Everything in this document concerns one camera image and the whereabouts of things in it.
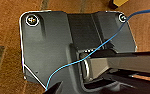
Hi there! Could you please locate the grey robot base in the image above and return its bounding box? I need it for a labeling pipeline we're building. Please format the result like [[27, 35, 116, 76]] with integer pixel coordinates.
[[18, 11, 139, 94]]

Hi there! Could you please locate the blue cable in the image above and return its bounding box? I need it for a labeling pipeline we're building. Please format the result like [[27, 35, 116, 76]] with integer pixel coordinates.
[[44, 8, 150, 91]]

